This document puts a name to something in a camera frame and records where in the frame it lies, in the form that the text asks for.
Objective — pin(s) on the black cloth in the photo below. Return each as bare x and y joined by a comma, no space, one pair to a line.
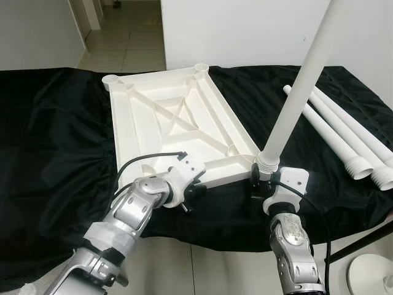
49,135

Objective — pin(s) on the white plastic table leg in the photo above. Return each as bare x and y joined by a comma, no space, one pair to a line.
356,144
338,144
362,132
301,80

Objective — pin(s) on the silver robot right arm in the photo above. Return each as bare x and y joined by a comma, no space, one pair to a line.
291,246

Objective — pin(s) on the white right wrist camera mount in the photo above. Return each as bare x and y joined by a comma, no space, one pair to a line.
291,181

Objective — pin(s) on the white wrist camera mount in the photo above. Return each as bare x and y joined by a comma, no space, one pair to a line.
184,175
291,181

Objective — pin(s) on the white plastic table top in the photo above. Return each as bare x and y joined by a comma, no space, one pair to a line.
153,98

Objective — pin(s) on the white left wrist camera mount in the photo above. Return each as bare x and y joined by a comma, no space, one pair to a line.
184,175

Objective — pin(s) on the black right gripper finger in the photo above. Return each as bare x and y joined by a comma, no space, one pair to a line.
256,173

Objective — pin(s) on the white round stand base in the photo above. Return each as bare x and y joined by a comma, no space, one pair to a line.
371,276

